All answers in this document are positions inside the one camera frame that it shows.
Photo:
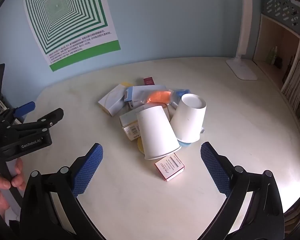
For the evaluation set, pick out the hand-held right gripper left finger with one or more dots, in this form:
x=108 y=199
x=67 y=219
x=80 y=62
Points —
x=88 y=170

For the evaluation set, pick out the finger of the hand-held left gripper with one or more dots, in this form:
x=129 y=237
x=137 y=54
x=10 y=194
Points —
x=52 y=116
x=25 y=108

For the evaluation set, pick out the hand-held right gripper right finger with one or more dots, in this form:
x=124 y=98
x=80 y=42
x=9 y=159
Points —
x=215 y=165

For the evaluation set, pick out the blue sponge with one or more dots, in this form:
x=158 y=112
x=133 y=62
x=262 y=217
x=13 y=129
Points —
x=185 y=144

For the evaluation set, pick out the light blue box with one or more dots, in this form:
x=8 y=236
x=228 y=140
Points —
x=140 y=91

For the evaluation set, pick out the person's left hand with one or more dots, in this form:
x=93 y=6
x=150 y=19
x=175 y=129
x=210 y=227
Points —
x=0 y=182

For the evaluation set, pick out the small white red box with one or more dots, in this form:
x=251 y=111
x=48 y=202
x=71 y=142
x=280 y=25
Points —
x=170 y=167

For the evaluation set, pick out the white paper cup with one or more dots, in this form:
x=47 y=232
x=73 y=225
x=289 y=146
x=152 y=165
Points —
x=157 y=135
x=187 y=122

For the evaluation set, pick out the yellow sponge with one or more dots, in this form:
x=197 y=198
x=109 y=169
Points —
x=140 y=146

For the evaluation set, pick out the beige barcode box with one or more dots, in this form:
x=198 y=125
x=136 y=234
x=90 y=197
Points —
x=131 y=130

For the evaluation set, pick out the white yellow box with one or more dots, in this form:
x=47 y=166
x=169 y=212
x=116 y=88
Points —
x=112 y=98

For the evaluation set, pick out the small blue packet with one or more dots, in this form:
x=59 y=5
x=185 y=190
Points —
x=183 y=91

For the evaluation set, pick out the orange packet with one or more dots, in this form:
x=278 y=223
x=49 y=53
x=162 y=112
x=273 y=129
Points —
x=157 y=96

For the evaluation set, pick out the white desk lamp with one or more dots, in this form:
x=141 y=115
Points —
x=242 y=70

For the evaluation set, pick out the dark red box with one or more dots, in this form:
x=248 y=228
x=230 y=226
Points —
x=149 y=81

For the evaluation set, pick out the small dark jar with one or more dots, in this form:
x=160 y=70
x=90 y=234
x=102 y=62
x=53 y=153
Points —
x=279 y=62

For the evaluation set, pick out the wooden bookshelf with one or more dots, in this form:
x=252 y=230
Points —
x=265 y=30

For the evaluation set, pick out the teal plastic basket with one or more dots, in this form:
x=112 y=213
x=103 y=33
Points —
x=280 y=5

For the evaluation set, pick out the green striped wall poster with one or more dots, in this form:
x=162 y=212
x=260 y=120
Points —
x=65 y=10

